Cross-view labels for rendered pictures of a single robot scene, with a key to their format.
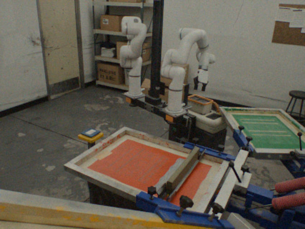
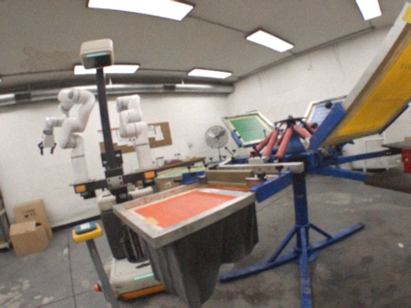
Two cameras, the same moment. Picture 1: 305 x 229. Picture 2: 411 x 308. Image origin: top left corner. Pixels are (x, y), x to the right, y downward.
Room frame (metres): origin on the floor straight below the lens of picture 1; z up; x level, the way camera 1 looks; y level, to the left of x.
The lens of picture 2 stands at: (0.79, 0.90, 1.24)
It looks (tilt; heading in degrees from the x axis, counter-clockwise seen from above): 3 degrees down; 294
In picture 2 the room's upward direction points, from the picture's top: 10 degrees counter-clockwise
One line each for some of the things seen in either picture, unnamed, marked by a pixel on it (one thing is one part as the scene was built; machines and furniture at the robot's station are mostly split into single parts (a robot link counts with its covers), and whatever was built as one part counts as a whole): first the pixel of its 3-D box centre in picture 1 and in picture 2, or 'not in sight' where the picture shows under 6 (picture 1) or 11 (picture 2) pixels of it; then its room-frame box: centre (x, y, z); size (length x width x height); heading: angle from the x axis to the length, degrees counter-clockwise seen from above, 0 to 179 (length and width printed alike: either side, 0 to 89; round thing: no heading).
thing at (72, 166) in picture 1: (151, 164); (200, 196); (1.26, 0.00, 0.97); 0.79 x 0.58 x 0.04; 61
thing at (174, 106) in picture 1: (176, 99); (144, 156); (1.71, -0.16, 1.21); 0.16 x 0.13 x 0.15; 134
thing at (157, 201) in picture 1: (166, 210); (272, 185); (0.90, -0.08, 0.98); 0.30 x 0.05 x 0.07; 61
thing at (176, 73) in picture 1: (175, 77); (139, 134); (1.70, -0.14, 1.37); 0.13 x 0.10 x 0.16; 53
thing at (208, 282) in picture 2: (122, 214); (227, 252); (1.10, 0.14, 0.74); 0.46 x 0.04 x 0.42; 61
